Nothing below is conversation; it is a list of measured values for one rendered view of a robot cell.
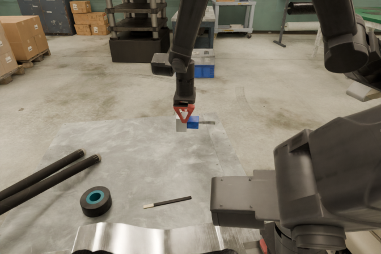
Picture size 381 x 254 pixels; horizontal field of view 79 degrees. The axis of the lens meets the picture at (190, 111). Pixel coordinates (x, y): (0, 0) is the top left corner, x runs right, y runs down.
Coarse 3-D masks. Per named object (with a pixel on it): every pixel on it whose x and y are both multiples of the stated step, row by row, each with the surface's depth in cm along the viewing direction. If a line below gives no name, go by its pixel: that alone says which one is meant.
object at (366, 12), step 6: (360, 12) 352; (366, 12) 349; (372, 12) 349; (378, 12) 349; (366, 18) 313; (372, 18) 303; (378, 18) 303; (366, 24) 316; (372, 24) 305; (378, 24) 296; (318, 30) 434; (366, 30) 322; (372, 30) 431; (318, 36) 435; (318, 42) 440; (312, 54) 455; (348, 78) 357
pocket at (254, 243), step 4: (244, 244) 48; (248, 244) 48; (252, 244) 49; (256, 244) 49; (248, 248) 49; (252, 248) 49; (256, 248) 49; (260, 248) 49; (248, 252) 49; (252, 252) 49; (256, 252) 49; (260, 252) 49
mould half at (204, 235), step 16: (96, 224) 47; (112, 224) 47; (208, 224) 52; (80, 240) 44; (96, 240) 44; (112, 240) 44; (128, 240) 46; (144, 240) 47; (160, 240) 49; (176, 240) 49; (192, 240) 49; (208, 240) 49; (224, 240) 48; (240, 240) 48; (256, 240) 48
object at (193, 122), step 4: (184, 112) 80; (176, 116) 78; (184, 116) 78; (192, 116) 81; (196, 116) 81; (176, 120) 77; (180, 120) 77; (188, 120) 78; (192, 120) 78; (196, 120) 78; (176, 124) 78; (180, 124) 78; (184, 124) 78; (188, 124) 78; (192, 124) 78; (196, 124) 78; (208, 124) 80; (212, 124) 79; (176, 128) 79; (180, 128) 79; (184, 128) 79; (188, 128) 79; (192, 128) 79; (196, 128) 79
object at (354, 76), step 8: (368, 64) 49; (376, 64) 49; (352, 72) 54; (360, 72) 53; (368, 72) 51; (376, 72) 50; (360, 80) 56; (368, 80) 53; (376, 80) 52; (376, 88) 52
